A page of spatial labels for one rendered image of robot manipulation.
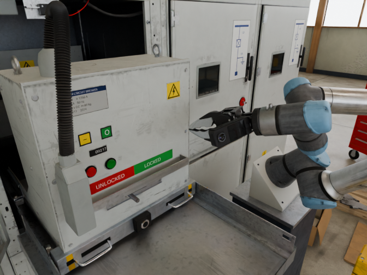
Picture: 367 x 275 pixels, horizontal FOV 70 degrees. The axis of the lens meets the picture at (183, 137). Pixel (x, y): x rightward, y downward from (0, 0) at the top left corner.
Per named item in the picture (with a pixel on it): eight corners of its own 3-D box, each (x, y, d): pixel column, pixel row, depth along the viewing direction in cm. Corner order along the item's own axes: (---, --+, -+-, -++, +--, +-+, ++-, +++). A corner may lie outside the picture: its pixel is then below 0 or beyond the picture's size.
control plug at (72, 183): (98, 227, 64) (87, 164, 56) (78, 238, 60) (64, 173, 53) (83, 211, 69) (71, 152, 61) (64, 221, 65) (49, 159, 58)
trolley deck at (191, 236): (293, 260, 86) (296, 246, 84) (137, 466, 47) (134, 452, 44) (160, 178, 130) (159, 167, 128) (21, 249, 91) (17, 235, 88)
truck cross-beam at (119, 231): (195, 193, 107) (195, 180, 104) (60, 276, 72) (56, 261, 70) (186, 187, 110) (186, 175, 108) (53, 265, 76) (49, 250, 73)
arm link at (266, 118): (277, 139, 63) (272, 107, 61) (258, 141, 65) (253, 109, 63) (284, 129, 69) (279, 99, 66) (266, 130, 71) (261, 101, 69)
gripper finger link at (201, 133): (199, 133, 83) (225, 131, 77) (189, 140, 78) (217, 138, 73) (196, 123, 82) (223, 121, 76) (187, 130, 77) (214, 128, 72)
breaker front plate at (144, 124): (190, 186, 103) (191, 61, 84) (67, 258, 72) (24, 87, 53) (188, 185, 104) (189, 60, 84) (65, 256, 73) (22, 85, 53)
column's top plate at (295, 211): (264, 171, 148) (264, 167, 147) (323, 196, 127) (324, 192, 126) (229, 195, 128) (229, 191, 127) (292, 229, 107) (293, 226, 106)
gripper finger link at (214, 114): (203, 127, 76) (232, 125, 71) (201, 129, 74) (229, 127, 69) (200, 112, 74) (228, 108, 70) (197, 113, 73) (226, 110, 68)
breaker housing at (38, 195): (189, 185, 104) (190, 58, 84) (64, 258, 73) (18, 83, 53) (119, 144, 137) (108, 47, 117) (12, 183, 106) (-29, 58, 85)
